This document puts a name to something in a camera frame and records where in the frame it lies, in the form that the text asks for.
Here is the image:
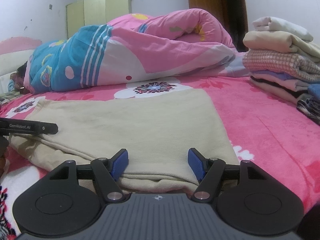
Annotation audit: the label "brown wooden door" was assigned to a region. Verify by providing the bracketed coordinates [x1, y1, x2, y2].
[188, 0, 248, 52]

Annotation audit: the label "blue pink floral quilt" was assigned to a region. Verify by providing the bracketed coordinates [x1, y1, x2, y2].
[23, 9, 247, 94]

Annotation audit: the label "yellow-green wardrobe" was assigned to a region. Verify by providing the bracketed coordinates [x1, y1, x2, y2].
[66, 0, 132, 37]

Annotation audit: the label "pink floral bed sheet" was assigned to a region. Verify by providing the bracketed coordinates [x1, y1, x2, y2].
[1, 76, 319, 239]

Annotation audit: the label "person left hand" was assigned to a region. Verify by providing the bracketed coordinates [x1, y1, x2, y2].
[0, 135, 9, 177]

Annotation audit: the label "blue folded garment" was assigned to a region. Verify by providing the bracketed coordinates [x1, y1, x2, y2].
[308, 84, 320, 101]

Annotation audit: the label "folded clothes stack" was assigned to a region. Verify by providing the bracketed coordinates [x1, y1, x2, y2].
[242, 16, 319, 105]

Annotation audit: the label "beige trousers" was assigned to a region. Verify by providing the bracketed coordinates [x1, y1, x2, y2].
[9, 88, 239, 194]

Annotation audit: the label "sleeping person head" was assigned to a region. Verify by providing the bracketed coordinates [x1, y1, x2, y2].
[8, 62, 30, 95]

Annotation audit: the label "pink white headboard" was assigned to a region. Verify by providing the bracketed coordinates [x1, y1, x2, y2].
[1, 36, 42, 93]

